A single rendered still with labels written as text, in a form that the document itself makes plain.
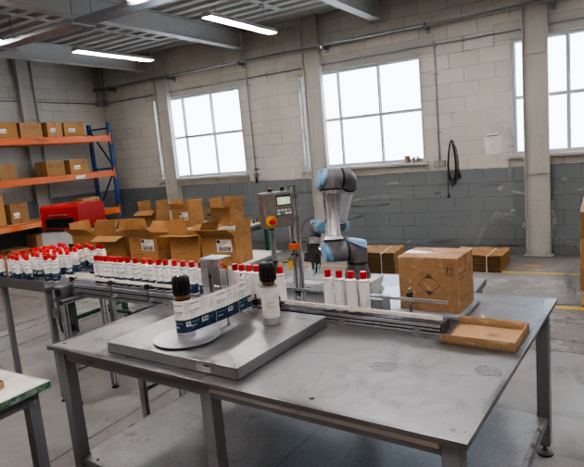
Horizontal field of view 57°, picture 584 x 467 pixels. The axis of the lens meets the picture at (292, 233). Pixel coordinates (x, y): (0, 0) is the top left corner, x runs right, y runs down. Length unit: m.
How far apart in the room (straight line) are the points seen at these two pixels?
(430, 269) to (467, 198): 5.42
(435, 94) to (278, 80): 2.62
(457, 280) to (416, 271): 0.20
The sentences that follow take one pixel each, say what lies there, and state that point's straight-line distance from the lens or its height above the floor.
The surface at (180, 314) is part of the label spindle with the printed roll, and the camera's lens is 2.50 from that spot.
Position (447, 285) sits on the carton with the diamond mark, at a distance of 2.69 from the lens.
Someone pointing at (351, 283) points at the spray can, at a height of 1.03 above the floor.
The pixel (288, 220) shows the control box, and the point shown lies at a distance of 2.90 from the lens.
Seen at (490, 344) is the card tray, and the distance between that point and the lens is 2.35.
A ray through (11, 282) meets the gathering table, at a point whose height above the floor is 0.89.
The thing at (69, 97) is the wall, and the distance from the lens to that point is 11.52.
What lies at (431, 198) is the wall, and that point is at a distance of 8.21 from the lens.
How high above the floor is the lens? 1.69
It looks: 9 degrees down
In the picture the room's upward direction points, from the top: 5 degrees counter-clockwise
